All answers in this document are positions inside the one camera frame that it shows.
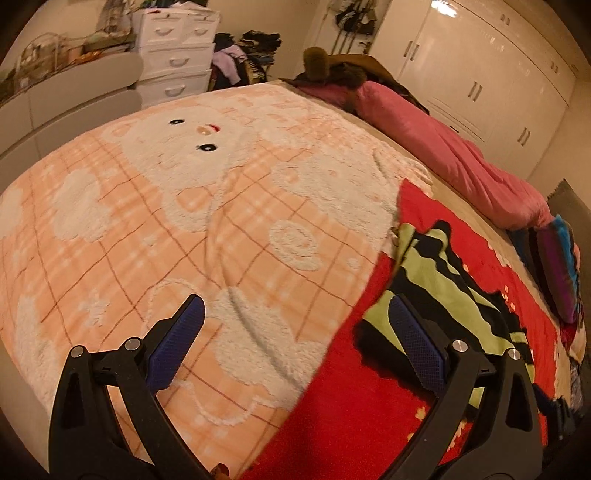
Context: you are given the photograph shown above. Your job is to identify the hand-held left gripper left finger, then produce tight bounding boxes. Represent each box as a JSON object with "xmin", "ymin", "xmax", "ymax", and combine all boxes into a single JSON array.
[{"xmin": 48, "ymin": 293, "xmax": 207, "ymax": 480}]

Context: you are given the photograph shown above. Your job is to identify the pink quilt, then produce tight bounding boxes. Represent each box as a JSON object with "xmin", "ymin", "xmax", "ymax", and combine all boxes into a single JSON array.
[{"xmin": 305, "ymin": 80, "xmax": 552, "ymax": 232}]

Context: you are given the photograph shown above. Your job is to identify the green black striped frog sweater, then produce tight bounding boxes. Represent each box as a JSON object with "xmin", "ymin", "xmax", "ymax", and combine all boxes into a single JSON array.
[{"xmin": 355, "ymin": 220, "xmax": 537, "ymax": 416}]

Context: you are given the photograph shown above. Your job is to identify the white wardrobe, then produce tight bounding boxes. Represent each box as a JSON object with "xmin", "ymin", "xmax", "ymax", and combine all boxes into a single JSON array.
[{"xmin": 369, "ymin": 0, "xmax": 580, "ymax": 185}]

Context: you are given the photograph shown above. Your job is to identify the hanging bags on door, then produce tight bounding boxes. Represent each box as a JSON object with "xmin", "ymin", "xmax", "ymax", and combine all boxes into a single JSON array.
[{"xmin": 331, "ymin": 0, "xmax": 377, "ymax": 37}]

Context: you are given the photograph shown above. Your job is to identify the peach bear pattern blanket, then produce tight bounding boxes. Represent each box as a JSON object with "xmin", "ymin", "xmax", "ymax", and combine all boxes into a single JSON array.
[{"xmin": 0, "ymin": 83, "xmax": 435, "ymax": 476}]

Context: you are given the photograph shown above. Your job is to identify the dark patterned clothes heap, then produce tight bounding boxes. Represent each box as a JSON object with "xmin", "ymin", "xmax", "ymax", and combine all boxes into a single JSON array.
[{"xmin": 536, "ymin": 323, "xmax": 588, "ymax": 446}]

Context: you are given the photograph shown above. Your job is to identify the pile of mixed clothes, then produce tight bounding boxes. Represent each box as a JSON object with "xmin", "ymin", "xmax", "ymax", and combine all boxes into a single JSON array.
[{"xmin": 210, "ymin": 30, "xmax": 282, "ymax": 90}]

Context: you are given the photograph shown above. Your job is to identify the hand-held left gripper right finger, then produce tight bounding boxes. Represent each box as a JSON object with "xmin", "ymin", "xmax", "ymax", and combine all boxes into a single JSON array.
[{"xmin": 388, "ymin": 293, "xmax": 543, "ymax": 480}]

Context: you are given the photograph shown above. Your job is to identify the colourful striped pillow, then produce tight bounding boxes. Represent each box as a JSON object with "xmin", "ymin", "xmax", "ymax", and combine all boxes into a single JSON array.
[{"xmin": 526, "ymin": 213, "xmax": 583, "ymax": 324}]

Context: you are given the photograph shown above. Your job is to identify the shelf clutter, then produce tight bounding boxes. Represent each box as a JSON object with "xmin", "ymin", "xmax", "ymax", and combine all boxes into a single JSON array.
[{"xmin": 0, "ymin": 0, "xmax": 139, "ymax": 97}]

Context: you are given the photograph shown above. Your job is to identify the white plastic drawer unit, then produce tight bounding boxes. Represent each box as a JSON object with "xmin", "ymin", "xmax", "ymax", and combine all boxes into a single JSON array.
[{"xmin": 131, "ymin": 7, "xmax": 222, "ymax": 109}]

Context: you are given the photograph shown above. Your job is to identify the red floral blanket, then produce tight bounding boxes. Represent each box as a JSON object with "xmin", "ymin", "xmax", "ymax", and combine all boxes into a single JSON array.
[{"xmin": 240, "ymin": 178, "xmax": 578, "ymax": 480}]

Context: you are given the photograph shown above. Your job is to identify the grey quilted headboard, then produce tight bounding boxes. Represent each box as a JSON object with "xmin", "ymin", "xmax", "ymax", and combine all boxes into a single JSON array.
[{"xmin": 547, "ymin": 179, "xmax": 588, "ymax": 232}]

